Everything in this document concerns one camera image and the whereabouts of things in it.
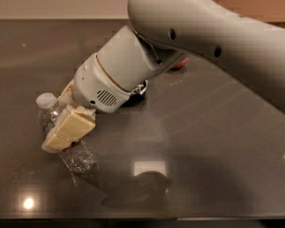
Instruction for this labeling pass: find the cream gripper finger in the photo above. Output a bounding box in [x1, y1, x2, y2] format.
[58, 81, 73, 108]
[42, 104, 96, 153]

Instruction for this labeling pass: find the clear plastic water bottle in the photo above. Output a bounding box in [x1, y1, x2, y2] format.
[36, 92, 96, 174]

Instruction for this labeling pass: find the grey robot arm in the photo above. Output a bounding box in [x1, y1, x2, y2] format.
[36, 0, 285, 153]

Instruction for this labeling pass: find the blue chip bag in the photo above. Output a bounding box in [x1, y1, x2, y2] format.
[131, 80, 148, 96]

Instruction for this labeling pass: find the red apple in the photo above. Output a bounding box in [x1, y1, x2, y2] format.
[171, 58, 188, 70]

